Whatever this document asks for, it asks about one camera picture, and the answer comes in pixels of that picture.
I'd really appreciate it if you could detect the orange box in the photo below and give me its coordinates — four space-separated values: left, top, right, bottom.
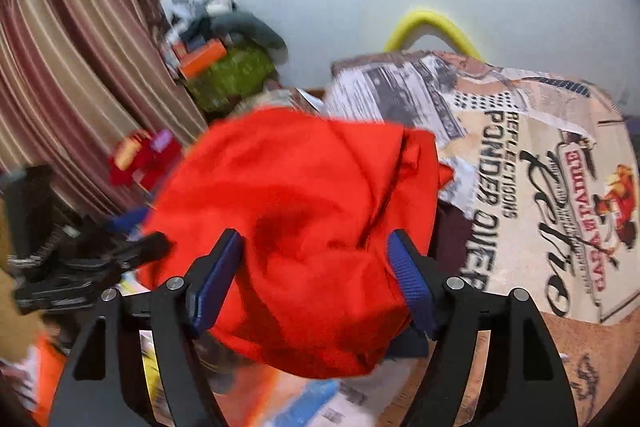
177 41 228 80

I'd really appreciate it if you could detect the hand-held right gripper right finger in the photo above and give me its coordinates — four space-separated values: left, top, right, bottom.
387 229 578 427

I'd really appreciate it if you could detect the yellow foam tube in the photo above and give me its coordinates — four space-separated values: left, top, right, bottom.
384 9 483 58

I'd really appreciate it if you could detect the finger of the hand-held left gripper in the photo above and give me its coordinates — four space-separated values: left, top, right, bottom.
105 207 151 234
115 232 172 269

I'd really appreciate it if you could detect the red zip jacket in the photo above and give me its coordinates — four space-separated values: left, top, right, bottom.
135 107 453 380

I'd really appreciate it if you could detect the striped pink beige curtain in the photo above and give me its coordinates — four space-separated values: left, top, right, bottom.
0 0 208 218

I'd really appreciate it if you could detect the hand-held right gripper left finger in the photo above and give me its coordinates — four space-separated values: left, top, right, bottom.
50 228 244 427

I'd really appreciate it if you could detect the printed newspaper-pattern bedsheet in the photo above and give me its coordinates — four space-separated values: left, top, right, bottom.
125 49 640 427

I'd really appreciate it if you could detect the red plush toy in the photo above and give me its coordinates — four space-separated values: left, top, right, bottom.
109 129 183 192

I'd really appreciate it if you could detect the grey plush pillow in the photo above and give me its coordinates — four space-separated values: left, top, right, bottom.
210 9 288 52

